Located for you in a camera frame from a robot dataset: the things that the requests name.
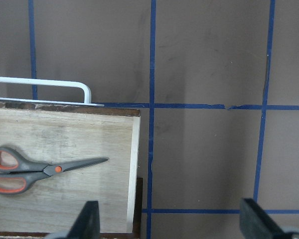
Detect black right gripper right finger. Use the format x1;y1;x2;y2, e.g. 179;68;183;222
239;198;299;239

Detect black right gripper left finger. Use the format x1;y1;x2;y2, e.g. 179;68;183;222
46;201;100;239

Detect grey orange scissors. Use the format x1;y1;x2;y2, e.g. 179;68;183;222
0;146;108;195

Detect brown wooden drawer cabinet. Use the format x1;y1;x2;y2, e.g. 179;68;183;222
0;77;143;239

